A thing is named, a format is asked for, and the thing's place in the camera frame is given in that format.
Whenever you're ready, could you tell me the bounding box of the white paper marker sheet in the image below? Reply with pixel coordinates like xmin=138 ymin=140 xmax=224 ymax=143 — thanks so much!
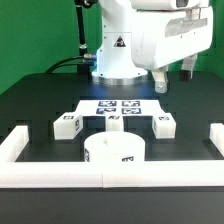
xmin=76 ymin=99 xmax=164 ymax=116

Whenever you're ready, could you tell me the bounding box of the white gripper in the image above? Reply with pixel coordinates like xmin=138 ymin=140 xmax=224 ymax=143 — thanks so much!
xmin=131 ymin=7 xmax=213 ymax=93

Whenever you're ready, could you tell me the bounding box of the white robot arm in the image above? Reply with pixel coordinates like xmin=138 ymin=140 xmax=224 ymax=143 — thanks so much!
xmin=92 ymin=0 xmax=213 ymax=93

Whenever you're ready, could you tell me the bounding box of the white U-shaped fence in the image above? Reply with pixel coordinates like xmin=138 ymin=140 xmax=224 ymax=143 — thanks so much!
xmin=0 ymin=126 xmax=224 ymax=188

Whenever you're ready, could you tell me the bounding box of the black cable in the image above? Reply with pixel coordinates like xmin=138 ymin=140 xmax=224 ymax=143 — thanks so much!
xmin=44 ymin=54 xmax=98 ymax=75

